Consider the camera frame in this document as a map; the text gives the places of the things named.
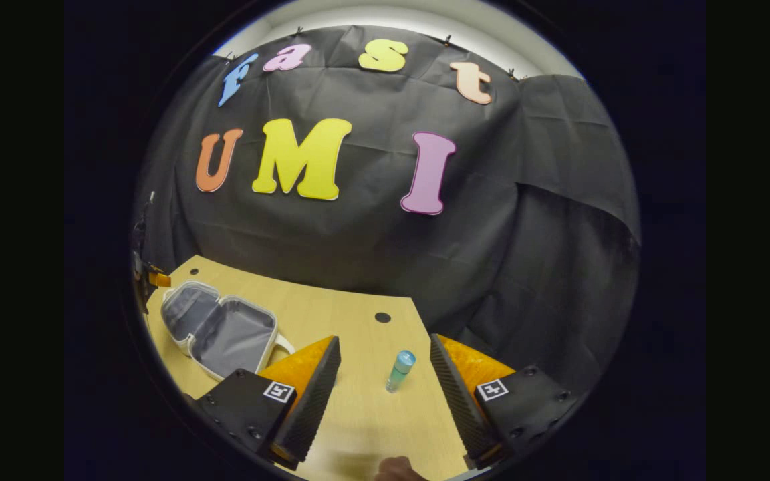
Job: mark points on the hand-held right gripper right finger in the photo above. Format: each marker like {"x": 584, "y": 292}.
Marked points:
{"x": 455, "y": 401}

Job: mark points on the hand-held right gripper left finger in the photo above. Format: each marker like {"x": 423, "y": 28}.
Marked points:
{"x": 315, "y": 407}

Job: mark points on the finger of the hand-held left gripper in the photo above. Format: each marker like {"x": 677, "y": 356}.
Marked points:
{"x": 160, "y": 278}

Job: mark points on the blue capped bottle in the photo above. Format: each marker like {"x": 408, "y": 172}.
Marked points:
{"x": 400, "y": 371}

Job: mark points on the white suitcase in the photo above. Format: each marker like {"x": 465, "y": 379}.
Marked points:
{"x": 224, "y": 331}

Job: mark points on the black backdrop cloth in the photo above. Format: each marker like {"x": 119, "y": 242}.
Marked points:
{"x": 371, "y": 254}

